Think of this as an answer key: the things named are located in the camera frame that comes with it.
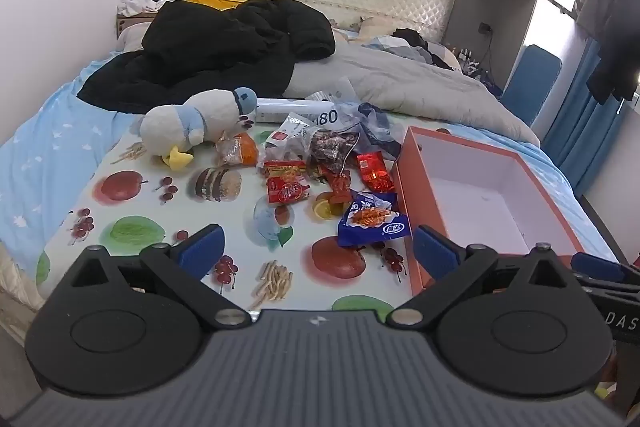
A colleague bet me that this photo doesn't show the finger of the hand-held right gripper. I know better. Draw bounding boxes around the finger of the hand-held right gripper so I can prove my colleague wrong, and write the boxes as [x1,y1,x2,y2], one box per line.
[571,252,640,303]

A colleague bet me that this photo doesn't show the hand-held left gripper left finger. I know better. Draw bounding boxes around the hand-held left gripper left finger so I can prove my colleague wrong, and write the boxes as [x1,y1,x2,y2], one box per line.
[66,223,252,329]

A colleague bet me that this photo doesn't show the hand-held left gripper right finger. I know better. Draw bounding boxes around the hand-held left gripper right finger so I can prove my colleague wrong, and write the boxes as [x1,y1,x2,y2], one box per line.
[391,225,584,328]

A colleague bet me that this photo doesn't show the orange cardboard box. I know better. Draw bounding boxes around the orange cardboard box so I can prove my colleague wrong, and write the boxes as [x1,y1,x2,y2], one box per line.
[390,125,587,296]

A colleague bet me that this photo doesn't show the red round-logo snack packet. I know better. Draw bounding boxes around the red round-logo snack packet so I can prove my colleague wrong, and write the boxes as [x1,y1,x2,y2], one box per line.
[267,176,311,206]

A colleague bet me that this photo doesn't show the orange clear bread packet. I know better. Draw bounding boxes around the orange clear bread packet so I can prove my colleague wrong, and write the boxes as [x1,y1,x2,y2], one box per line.
[216,133,260,168]

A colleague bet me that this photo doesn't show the small red snack packet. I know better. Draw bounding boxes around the small red snack packet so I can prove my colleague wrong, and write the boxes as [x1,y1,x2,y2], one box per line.
[320,165,354,206]

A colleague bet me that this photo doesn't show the blue snack packet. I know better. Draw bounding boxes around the blue snack packet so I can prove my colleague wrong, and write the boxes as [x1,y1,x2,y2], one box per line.
[338,190,412,249]

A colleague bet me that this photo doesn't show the fruit print table mat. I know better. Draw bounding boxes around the fruit print table mat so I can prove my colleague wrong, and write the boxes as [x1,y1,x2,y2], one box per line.
[36,113,617,324]

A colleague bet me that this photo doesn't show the shiny red foil packet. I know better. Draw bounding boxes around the shiny red foil packet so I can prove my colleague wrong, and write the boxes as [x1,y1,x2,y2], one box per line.
[355,152,396,193]

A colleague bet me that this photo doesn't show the red and yellow bordered packet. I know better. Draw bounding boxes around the red and yellow bordered packet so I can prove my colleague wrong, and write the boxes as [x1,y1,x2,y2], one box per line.
[263,160,307,180]

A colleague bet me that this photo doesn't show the white and blue plush penguin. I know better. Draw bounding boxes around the white and blue plush penguin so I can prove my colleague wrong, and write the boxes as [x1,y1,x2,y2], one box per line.
[139,87,259,172]

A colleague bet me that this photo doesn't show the blue curtain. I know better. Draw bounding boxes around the blue curtain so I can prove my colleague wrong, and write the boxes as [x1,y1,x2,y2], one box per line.
[542,36,627,198]

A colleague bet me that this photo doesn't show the dark dried fruit packet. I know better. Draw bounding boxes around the dark dried fruit packet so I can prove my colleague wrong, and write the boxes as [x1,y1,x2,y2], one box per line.
[307,129,361,174]

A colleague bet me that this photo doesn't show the clear blue plastic bag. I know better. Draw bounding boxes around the clear blue plastic bag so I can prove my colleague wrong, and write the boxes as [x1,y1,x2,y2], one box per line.
[304,88,407,158]

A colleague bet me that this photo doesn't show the white packet with red label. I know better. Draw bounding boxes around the white packet with red label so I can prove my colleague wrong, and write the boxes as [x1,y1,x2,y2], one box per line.
[264,113,322,163]

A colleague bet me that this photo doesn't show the white cylinder tube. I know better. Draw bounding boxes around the white cylinder tube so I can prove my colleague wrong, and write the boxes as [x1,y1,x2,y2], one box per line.
[251,97,322,124]

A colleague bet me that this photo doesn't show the grey quilt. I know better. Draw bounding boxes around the grey quilt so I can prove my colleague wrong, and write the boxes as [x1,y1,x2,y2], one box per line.
[284,41,542,146]

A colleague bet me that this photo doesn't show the light blue star bedsheet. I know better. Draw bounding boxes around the light blue star bedsheet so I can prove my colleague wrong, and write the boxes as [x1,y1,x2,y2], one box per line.
[0,51,147,260]

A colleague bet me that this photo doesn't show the blue chair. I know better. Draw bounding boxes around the blue chair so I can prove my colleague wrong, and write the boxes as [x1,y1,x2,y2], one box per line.
[500,45,563,128]

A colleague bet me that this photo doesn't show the black padded jacket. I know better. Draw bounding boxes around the black padded jacket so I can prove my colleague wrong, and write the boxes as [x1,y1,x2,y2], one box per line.
[77,0,336,114]

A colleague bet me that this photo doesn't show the dark hanging garment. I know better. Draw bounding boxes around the dark hanging garment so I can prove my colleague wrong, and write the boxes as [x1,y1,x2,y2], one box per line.
[585,0,640,106]

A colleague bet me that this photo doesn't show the pink pillow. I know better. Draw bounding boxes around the pink pillow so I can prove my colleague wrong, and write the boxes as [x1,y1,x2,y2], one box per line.
[359,16,402,38]

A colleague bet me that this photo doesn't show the grey cabinet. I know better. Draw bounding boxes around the grey cabinet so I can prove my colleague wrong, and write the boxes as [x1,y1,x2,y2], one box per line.
[444,0,542,74]

